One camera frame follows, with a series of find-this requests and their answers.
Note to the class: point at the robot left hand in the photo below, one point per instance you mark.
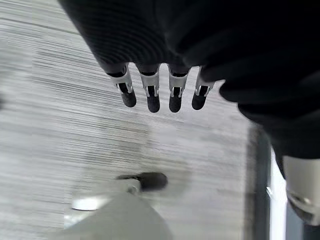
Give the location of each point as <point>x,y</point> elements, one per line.
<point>190,32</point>

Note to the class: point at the dark robot foot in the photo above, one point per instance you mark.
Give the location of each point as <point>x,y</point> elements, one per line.
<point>150,180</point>

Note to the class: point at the dark vertical furniture post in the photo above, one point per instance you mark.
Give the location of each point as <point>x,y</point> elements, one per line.
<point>262,185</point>

